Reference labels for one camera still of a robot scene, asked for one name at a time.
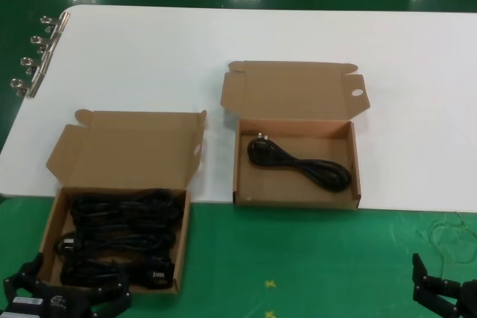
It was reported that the thin yellowish string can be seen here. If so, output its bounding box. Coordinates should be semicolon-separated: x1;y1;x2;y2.
417;212;473;282

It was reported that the cardboard box with round hole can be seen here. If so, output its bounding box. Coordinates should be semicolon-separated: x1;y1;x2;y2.
218;60;370;210

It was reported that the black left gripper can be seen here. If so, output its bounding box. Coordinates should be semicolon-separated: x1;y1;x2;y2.
0;252;133;318

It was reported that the silver metal binder clip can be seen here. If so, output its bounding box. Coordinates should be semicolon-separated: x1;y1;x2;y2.
19;55;51;77
39;12;72;38
29;34;61;57
9;76;42;100

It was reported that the cardboard box with torn lid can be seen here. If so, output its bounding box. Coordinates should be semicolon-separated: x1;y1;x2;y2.
37;109;208;294

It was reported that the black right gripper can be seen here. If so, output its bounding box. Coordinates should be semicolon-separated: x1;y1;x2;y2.
411;252;477;318

